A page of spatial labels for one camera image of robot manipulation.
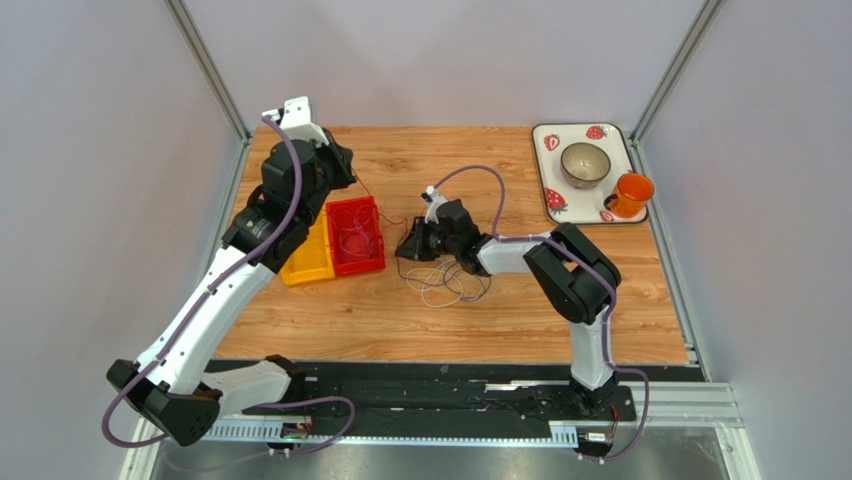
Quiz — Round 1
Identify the red cable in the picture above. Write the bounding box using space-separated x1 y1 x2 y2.
349 169 411 228

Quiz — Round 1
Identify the pink cable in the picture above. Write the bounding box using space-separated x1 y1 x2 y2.
331 202 382 258

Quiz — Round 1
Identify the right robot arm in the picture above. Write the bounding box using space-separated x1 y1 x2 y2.
395 200 621 393

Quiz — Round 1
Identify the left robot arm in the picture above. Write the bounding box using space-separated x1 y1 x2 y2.
106 135 356 446

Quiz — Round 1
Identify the red plastic bin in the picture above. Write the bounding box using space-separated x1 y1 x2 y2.
326 196 386 277

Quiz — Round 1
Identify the yellow plastic bin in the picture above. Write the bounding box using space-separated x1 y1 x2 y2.
280 207 336 287

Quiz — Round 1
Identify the strawberry pattern tray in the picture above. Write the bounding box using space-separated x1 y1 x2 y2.
531 123 648 225

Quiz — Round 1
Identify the beige ceramic bowl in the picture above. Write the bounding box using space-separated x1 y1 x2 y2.
560 142 612 189

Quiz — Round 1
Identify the orange mug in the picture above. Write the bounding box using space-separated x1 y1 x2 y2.
603 172 655 218

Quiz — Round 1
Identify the blue cable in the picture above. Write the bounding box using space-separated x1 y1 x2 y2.
397 256 493 303

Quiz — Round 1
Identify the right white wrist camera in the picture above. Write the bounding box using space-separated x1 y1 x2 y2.
421 185 448 224

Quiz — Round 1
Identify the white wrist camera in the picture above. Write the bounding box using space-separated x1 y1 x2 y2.
261 96 330 146
421 185 448 224

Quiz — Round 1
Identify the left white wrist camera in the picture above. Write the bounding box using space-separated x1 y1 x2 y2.
261 96 330 146

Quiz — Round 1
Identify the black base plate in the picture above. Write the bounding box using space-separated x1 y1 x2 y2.
282 360 641 440

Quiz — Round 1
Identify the aluminium frame rail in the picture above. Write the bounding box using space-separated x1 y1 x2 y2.
163 0 252 144

